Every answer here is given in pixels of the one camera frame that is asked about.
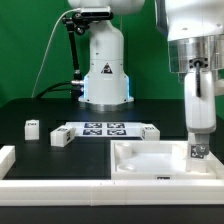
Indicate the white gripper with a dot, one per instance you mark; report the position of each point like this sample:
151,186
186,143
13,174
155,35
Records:
200,112

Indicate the white square tabletop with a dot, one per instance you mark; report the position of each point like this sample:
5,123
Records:
156,160

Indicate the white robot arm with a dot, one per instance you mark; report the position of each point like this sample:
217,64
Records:
195,34

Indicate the white U-shaped fence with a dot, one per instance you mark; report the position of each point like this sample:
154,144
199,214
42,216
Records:
101,192

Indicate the white marker base plate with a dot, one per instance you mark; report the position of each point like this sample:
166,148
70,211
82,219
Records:
107,129

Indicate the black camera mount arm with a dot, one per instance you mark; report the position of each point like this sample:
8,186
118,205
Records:
68,23

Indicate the grey camera on mount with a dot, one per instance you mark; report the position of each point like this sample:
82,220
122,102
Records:
94,13

